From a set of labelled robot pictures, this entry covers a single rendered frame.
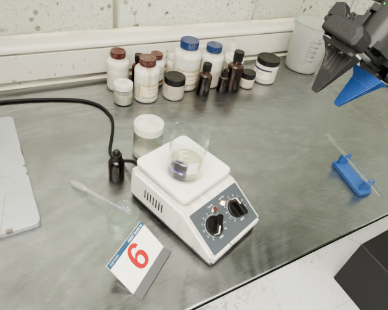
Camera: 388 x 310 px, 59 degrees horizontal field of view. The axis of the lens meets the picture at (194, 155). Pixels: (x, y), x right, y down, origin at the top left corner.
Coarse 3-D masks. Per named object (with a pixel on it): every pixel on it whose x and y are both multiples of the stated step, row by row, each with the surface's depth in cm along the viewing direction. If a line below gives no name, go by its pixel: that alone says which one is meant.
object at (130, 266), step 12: (144, 228) 54; (132, 240) 52; (144, 240) 53; (132, 252) 51; (144, 252) 53; (120, 264) 49; (132, 264) 50; (144, 264) 52; (120, 276) 49; (132, 276) 50
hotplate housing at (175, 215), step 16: (144, 176) 57; (144, 192) 58; (160, 192) 56; (208, 192) 57; (160, 208) 57; (176, 208) 54; (192, 208) 54; (176, 224) 55; (192, 224) 53; (192, 240) 54; (208, 256) 53
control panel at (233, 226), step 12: (228, 192) 59; (240, 192) 60; (204, 204) 55; (216, 204) 56; (192, 216) 53; (204, 216) 54; (228, 216) 57; (252, 216) 59; (204, 228) 54; (228, 228) 56; (240, 228) 57; (204, 240) 53; (216, 240) 54; (228, 240) 55; (216, 252) 53
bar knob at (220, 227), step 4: (212, 216) 55; (216, 216) 54; (220, 216) 54; (208, 220) 54; (212, 220) 54; (216, 220) 54; (220, 220) 54; (208, 224) 54; (212, 224) 54; (216, 224) 53; (220, 224) 53; (208, 228) 54; (212, 228) 54; (216, 228) 53; (220, 228) 53; (212, 232) 53; (216, 232) 53; (220, 232) 53
